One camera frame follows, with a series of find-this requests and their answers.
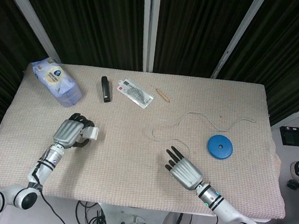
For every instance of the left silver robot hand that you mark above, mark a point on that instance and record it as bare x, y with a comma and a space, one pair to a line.
67, 132

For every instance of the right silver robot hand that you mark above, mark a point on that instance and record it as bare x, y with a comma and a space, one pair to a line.
186, 172

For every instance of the small white charger block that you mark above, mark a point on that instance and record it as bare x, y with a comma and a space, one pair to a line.
91, 133

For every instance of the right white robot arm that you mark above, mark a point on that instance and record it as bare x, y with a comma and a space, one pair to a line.
224, 209

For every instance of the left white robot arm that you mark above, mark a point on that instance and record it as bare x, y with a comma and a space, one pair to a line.
43, 169

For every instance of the blue round disc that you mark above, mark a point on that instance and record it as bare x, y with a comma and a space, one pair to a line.
215, 149

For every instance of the blue tissue pack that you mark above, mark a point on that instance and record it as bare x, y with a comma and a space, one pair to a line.
56, 83

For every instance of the black stapler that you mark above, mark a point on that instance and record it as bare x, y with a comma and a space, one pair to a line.
105, 90

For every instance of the beige waffle tablecloth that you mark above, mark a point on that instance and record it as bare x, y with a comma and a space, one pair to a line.
122, 168

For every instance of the small wooden peg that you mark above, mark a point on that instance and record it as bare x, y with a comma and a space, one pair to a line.
163, 95

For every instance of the black pleated curtain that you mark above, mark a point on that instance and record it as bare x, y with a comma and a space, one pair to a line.
95, 18

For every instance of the white frame post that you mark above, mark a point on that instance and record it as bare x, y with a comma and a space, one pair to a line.
29, 8
149, 26
239, 35

